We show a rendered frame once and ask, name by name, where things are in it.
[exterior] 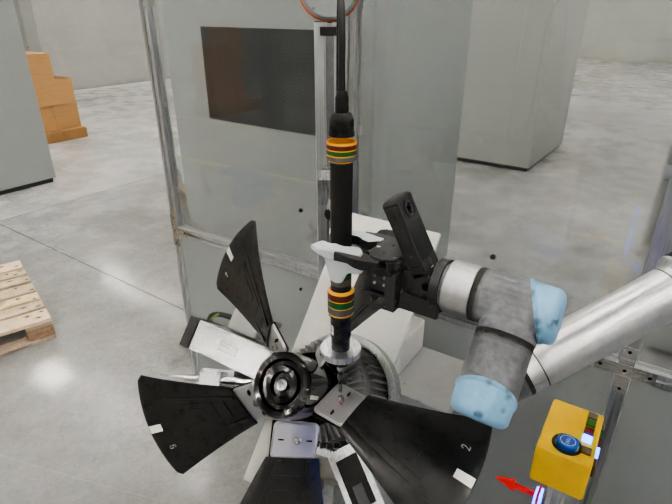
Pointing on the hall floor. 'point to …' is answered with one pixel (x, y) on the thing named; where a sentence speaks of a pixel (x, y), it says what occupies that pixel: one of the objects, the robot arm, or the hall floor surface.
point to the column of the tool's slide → (321, 122)
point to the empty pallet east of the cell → (21, 309)
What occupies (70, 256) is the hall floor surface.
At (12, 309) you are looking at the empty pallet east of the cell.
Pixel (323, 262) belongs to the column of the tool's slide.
